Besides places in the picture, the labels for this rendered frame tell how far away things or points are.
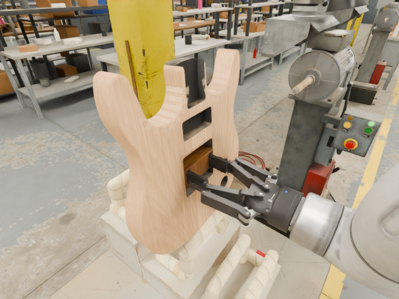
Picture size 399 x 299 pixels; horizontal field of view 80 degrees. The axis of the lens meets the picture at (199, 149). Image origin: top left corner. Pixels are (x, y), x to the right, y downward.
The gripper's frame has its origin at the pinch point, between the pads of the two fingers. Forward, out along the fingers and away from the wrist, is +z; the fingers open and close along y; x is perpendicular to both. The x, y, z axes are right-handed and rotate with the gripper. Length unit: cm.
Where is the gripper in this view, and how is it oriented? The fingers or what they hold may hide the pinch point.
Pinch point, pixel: (201, 168)
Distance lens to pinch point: 51.2
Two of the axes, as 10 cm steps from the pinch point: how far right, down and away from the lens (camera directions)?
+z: -8.1, -3.5, 4.8
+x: 0.1, -8.2, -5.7
